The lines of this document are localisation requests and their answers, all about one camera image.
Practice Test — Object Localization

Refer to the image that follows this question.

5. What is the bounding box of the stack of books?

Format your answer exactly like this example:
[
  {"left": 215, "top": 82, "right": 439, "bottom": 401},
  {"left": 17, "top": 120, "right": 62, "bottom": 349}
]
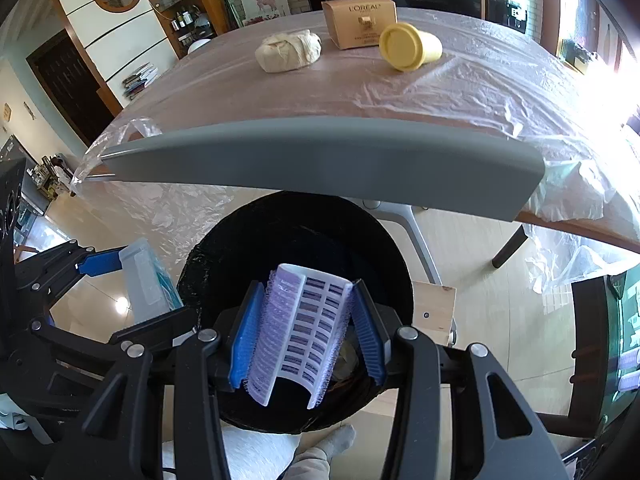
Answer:
[{"left": 121, "top": 62, "right": 161, "bottom": 101}]

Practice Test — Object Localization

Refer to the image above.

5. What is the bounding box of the purple hair roller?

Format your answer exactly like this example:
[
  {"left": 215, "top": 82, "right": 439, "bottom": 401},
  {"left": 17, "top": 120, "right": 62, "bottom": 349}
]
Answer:
[{"left": 247, "top": 262, "right": 353, "bottom": 408}]

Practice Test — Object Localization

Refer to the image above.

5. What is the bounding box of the wooden display shelf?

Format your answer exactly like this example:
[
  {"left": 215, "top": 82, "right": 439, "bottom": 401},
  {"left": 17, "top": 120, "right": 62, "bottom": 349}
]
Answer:
[{"left": 150, "top": 0, "right": 231, "bottom": 58}]

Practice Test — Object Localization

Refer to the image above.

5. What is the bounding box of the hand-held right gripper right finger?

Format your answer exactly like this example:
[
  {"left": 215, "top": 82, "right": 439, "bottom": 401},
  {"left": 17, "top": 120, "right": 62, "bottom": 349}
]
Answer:
[{"left": 350, "top": 280, "right": 571, "bottom": 480}]

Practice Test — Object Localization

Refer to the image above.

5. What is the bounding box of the yellow lidded cup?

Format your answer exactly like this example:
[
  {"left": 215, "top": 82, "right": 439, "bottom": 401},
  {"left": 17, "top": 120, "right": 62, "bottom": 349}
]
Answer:
[{"left": 378, "top": 22, "right": 444, "bottom": 72}]

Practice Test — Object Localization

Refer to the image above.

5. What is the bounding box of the black coffee machine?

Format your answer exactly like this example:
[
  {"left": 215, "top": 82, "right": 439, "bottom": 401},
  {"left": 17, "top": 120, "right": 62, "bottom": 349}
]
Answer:
[{"left": 504, "top": 1, "right": 529, "bottom": 26}]

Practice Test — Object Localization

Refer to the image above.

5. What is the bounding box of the white blue medicine box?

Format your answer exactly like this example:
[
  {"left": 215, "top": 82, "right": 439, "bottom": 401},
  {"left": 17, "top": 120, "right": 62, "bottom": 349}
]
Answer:
[{"left": 119, "top": 238, "right": 183, "bottom": 323}]

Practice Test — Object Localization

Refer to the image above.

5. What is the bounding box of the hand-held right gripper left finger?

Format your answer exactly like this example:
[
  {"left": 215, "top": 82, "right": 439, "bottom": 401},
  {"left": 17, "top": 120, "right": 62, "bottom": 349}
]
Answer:
[{"left": 45, "top": 282, "right": 266, "bottom": 480}]

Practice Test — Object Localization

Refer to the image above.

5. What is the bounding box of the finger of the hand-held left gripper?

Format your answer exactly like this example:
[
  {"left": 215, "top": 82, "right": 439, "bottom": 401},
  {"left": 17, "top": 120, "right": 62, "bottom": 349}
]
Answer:
[
  {"left": 14, "top": 240, "right": 128, "bottom": 311},
  {"left": 27, "top": 306, "right": 201, "bottom": 361}
]

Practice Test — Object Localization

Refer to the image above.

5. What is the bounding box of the dark wooden door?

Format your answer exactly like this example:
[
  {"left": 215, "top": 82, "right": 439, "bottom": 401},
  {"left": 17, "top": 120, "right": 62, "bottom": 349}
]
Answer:
[{"left": 26, "top": 29, "right": 123, "bottom": 148}]

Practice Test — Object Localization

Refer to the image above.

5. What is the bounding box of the black trash bin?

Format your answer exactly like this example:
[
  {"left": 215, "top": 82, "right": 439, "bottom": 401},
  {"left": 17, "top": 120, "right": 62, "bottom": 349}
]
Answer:
[{"left": 176, "top": 191, "right": 416, "bottom": 435}]

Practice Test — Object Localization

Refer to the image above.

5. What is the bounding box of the giraffe picture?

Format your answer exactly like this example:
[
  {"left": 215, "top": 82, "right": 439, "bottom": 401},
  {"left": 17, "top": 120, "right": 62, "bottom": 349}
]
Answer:
[{"left": 237, "top": 0, "right": 291, "bottom": 23}]

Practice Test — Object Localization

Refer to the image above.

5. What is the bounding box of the cream crumpled bag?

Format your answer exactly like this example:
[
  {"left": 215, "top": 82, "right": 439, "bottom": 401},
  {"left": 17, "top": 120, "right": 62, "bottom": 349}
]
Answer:
[{"left": 255, "top": 29, "right": 322, "bottom": 74}]

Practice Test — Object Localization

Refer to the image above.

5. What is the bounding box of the tan cardboard box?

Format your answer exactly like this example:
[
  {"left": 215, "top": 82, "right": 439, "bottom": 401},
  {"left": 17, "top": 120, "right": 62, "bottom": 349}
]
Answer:
[{"left": 321, "top": 0, "right": 398, "bottom": 51}]

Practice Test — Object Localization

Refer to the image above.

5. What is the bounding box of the person's grey socked foot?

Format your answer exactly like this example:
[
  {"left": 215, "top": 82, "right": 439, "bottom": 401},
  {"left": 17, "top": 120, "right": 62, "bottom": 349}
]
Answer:
[{"left": 287, "top": 424, "right": 357, "bottom": 480}]

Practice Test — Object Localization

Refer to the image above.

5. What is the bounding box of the light wooden board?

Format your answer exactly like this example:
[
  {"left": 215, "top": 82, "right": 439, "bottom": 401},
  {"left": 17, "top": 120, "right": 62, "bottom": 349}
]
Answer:
[{"left": 410, "top": 281, "right": 458, "bottom": 348}]

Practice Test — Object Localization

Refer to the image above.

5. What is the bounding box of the grey chair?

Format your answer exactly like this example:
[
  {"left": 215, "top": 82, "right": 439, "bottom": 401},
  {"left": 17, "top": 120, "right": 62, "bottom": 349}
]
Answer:
[{"left": 87, "top": 115, "right": 546, "bottom": 291}]

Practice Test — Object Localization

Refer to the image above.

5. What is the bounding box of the glass coffee table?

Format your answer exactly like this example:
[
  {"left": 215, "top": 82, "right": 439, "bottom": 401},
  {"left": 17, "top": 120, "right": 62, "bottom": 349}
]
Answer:
[{"left": 537, "top": 265, "right": 640, "bottom": 461}]

